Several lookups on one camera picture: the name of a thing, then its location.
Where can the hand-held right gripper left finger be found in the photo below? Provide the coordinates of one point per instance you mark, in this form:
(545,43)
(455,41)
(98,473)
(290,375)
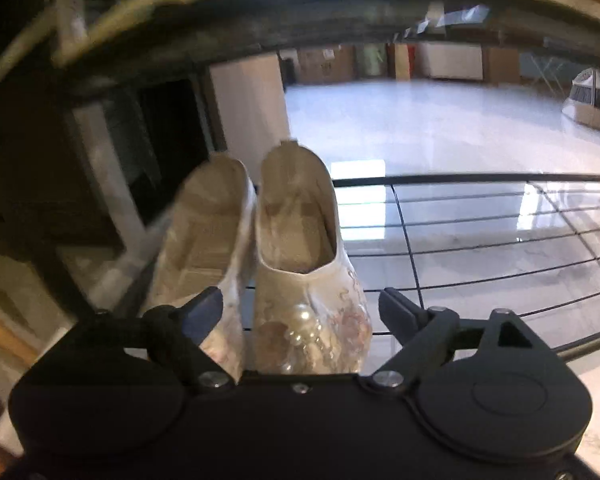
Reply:
(205,312)

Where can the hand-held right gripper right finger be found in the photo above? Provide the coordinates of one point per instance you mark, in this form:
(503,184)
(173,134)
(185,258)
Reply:
(399,317)

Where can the cream embroidered shoe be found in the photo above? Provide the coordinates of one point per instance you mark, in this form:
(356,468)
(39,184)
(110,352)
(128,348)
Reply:
(300,240)
(205,230)

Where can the black metal shoe rack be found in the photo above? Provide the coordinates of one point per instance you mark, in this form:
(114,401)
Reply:
(330,15)

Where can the yellow bag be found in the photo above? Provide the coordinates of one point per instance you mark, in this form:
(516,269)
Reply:
(401,60)

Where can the red bag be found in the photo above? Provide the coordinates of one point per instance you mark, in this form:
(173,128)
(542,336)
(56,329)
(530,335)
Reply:
(412,60)

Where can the pale green box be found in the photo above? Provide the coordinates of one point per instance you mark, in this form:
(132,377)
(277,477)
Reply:
(375,60)

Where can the white low cabinet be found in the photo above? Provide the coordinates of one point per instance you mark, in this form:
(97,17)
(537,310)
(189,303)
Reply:
(450,62)

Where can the large brown cardboard box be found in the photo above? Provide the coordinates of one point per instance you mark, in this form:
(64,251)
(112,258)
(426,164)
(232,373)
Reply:
(325,64)

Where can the brown wooden door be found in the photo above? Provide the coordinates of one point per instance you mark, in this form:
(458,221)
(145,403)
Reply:
(501,64)

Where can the open cardboard box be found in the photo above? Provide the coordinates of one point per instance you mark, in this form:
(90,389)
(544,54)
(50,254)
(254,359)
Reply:
(591,117)

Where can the white mesh basket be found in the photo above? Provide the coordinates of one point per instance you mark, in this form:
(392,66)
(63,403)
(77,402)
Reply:
(590,87)

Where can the beige slipper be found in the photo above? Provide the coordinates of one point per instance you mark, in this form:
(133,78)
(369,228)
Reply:
(145,15)
(25,40)

